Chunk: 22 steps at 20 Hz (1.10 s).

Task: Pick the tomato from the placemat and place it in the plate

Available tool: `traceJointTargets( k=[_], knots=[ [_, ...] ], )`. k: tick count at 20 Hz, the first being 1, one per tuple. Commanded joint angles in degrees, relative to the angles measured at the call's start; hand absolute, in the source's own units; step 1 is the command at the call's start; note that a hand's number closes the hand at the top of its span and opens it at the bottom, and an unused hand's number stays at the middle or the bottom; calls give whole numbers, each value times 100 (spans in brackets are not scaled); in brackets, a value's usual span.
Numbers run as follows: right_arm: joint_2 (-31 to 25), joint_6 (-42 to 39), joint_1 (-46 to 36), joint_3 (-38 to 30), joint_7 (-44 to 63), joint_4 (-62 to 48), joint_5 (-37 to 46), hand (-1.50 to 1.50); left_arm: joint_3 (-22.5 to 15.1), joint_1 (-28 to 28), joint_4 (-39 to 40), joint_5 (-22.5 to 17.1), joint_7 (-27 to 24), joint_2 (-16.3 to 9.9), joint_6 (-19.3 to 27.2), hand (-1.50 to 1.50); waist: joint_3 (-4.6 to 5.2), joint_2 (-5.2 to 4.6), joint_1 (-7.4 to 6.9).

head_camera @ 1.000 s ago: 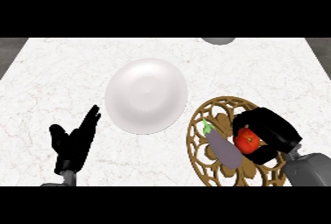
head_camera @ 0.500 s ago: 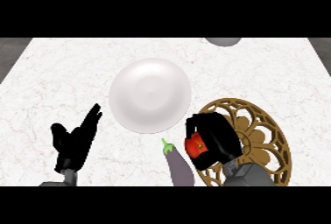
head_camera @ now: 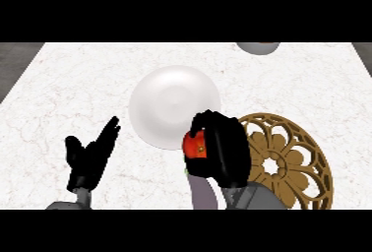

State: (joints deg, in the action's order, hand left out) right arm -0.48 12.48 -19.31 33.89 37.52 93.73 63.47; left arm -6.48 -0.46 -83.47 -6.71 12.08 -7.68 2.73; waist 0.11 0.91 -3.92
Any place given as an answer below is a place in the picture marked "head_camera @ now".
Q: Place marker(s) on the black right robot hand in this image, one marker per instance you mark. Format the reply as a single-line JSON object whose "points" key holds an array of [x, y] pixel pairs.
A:
{"points": [[227, 154]]}

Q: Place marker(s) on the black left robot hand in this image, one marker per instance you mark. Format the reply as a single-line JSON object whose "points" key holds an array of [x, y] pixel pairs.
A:
{"points": [[88, 157]]}

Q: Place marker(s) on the red tomato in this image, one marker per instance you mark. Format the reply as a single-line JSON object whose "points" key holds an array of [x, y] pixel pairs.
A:
{"points": [[194, 147]]}

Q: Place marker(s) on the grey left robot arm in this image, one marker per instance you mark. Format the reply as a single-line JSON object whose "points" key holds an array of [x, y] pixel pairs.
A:
{"points": [[76, 202]]}

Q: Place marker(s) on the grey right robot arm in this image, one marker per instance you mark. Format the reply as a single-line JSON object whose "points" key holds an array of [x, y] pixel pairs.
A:
{"points": [[242, 197]]}

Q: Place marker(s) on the gold openwork round placemat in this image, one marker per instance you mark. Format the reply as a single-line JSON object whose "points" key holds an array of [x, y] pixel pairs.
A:
{"points": [[290, 164]]}

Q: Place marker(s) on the white round plate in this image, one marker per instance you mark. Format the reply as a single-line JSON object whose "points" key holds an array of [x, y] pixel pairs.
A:
{"points": [[168, 101]]}

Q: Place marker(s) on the grey round bowl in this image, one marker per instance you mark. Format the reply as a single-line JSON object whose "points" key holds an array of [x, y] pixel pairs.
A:
{"points": [[258, 48]]}

